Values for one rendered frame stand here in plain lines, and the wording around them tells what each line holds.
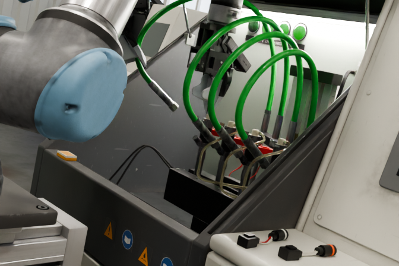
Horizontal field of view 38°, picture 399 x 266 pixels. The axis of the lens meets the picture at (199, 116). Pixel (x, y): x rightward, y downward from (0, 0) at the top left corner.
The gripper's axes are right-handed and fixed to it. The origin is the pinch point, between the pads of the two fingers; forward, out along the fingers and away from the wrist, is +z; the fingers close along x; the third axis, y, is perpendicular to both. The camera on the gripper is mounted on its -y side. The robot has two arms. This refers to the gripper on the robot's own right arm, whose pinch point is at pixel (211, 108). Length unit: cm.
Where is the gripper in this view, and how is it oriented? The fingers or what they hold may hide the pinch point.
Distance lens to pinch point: 139.4
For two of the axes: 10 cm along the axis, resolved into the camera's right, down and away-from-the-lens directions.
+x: 6.2, 2.2, -7.5
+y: -7.5, -0.8, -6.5
